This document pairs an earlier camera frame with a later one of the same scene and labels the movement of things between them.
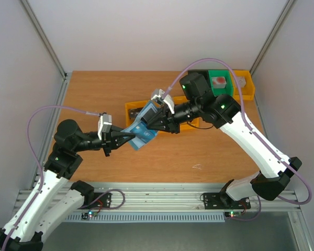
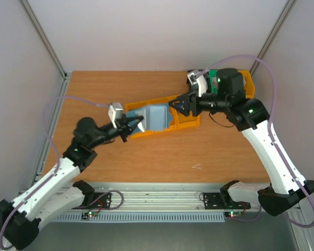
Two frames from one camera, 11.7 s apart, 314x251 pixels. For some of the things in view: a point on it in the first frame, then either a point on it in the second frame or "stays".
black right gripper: x=171 y=121 → x=192 y=103
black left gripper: x=112 y=139 → x=124 y=125
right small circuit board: x=231 y=215 stays
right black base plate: x=221 y=201 stays
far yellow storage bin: x=247 y=91 stays
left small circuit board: x=85 y=215 stays
